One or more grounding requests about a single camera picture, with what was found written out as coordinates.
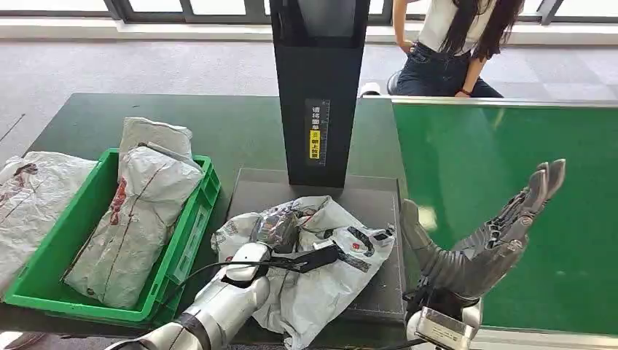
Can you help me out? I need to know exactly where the grey parcel with red print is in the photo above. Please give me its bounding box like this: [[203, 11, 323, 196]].
[[63, 144, 206, 311]]

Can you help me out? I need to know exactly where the green conveyor belt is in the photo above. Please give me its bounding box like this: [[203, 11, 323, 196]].
[[391, 96, 618, 337]]

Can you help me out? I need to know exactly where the dark window frame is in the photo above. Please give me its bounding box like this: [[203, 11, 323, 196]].
[[103, 0, 618, 26]]

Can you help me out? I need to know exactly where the black and yellow label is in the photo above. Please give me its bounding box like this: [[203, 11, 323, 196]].
[[304, 98, 332, 168]]

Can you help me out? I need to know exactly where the person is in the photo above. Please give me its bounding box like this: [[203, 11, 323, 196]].
[[391, 0, 526, 99]]

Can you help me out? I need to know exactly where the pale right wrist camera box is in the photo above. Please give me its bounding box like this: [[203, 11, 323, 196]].
[[413, 306, 477, 350]]

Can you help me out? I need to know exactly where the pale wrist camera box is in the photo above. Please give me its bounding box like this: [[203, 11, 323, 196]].
[[224, 241, 272, 284], [413, 306, 477, 350]]

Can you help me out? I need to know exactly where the black cable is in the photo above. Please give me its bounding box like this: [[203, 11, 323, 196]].
[[163, 260, 271, 304]]

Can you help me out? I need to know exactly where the grey parcel dark red print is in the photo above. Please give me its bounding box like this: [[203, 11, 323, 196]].
[[0, 150, 99, 297]]

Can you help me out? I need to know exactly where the grey parcel black round print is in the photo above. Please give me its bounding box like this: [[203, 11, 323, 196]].
[[211, 195, 397, 350]]

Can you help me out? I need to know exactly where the plain grey parcel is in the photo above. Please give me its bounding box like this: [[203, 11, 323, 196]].
[[118, 116, 195, 168]]

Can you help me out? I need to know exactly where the grey weighing platform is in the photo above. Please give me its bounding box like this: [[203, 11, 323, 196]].
[[225, 167, 407, 323]]

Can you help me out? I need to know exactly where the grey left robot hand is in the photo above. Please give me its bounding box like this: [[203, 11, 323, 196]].
[[251, 207, 302, 254]]

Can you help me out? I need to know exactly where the green plastic crate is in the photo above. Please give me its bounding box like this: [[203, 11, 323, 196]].
[[4, 147, 222, 326]]

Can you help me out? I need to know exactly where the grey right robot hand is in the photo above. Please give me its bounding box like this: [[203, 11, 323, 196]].
[[400, 158, 567, 303]]

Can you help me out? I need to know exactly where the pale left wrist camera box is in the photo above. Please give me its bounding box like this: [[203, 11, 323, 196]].
[[224, 241, 272, 284]]

